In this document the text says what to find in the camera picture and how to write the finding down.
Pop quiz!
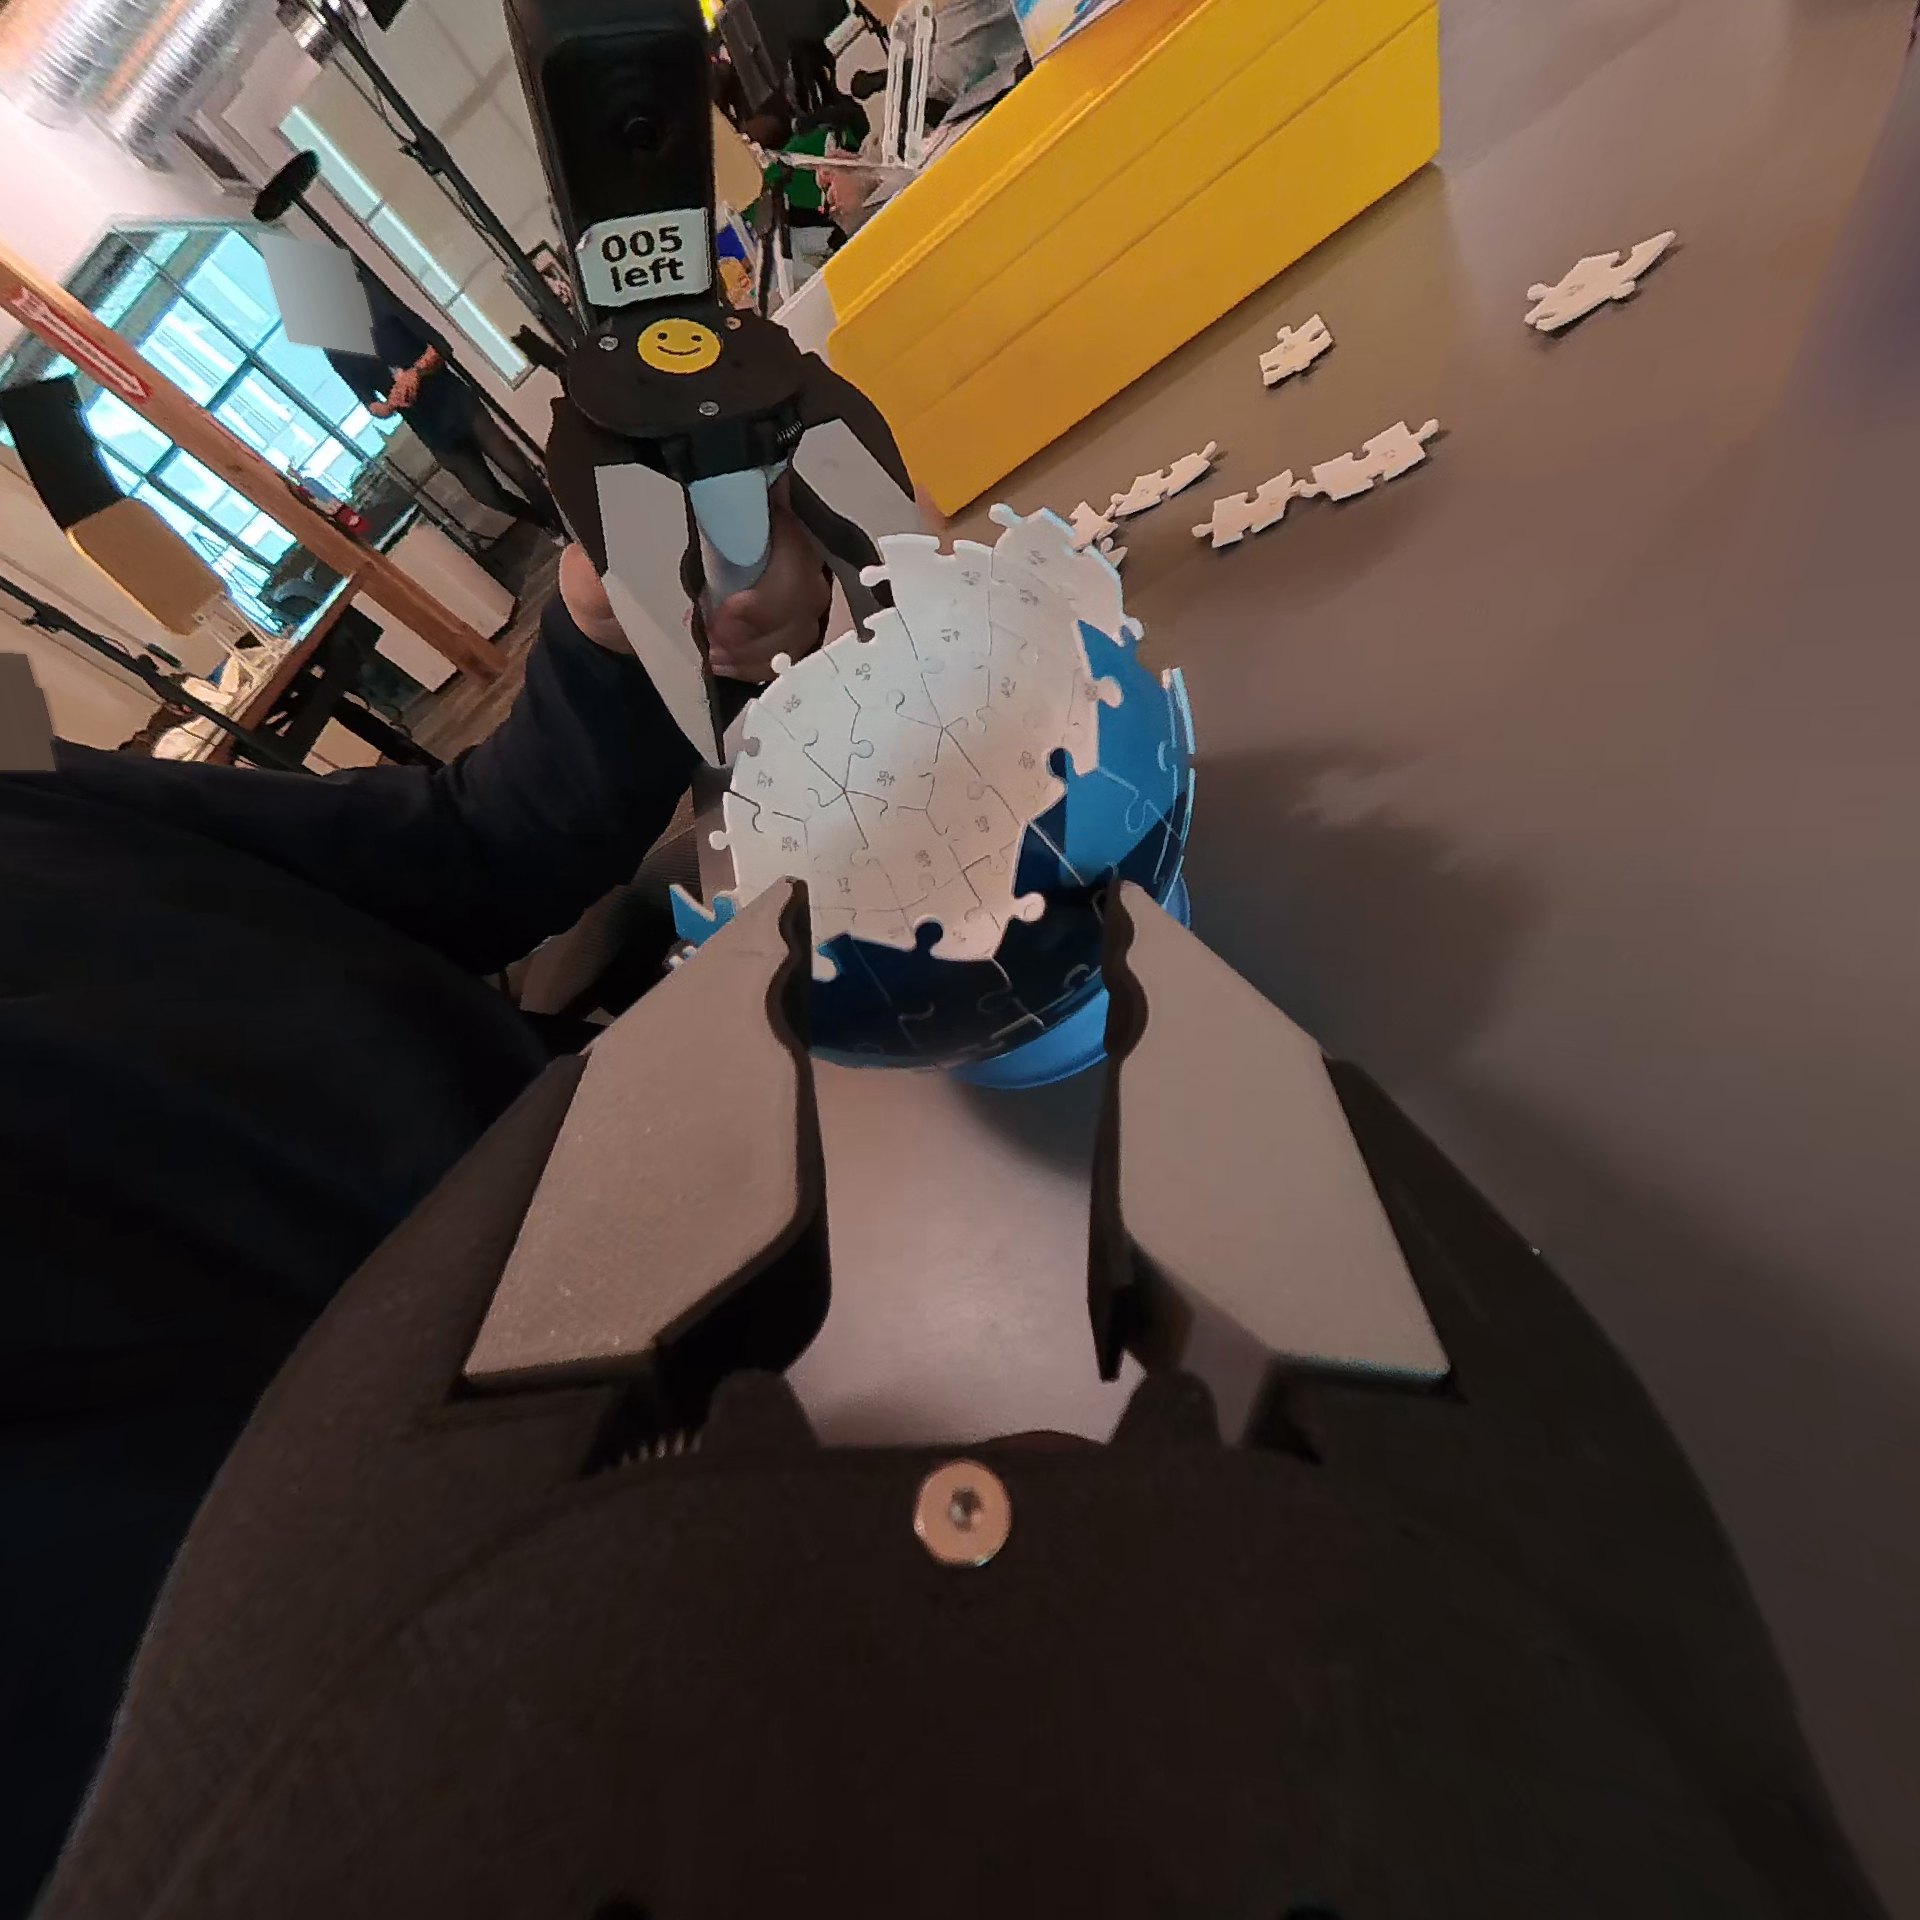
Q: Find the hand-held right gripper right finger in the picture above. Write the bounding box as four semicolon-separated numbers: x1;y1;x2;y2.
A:
1084;883;1456;1451

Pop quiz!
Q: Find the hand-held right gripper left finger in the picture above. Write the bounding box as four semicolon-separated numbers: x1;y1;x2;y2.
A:
460;877;832;1389

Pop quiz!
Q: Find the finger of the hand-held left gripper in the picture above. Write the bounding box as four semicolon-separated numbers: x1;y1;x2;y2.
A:
596;457;729;771

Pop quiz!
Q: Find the blue ball stand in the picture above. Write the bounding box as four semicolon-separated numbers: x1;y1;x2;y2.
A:
952;885;1198;1093

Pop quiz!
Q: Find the puzzle ball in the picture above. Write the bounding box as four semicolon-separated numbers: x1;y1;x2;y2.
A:
667;503;1198;1071

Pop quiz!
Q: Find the person's left forearm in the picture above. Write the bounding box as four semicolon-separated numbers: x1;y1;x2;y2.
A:
428;592;721;977

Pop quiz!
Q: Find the person's left hand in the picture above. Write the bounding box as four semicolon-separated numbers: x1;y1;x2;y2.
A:
558;503;832;684

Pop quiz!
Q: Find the wooden table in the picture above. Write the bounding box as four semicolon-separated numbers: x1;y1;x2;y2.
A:
0;241;512;684

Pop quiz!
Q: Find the person's dark clothed body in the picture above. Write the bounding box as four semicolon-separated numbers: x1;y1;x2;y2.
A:
0;744;684;1501

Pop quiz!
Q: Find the beige rounded object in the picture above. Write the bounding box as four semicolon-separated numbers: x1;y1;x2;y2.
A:
66;498;227;633

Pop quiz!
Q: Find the yellow plastic box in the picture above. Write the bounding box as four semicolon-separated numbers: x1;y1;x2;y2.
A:
822;0;1445;520

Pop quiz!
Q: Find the black square panel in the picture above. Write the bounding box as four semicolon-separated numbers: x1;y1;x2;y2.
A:
0;375;128;531

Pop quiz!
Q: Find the silver ventilation duct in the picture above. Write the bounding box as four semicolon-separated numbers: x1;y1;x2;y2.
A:
0;0;324;169

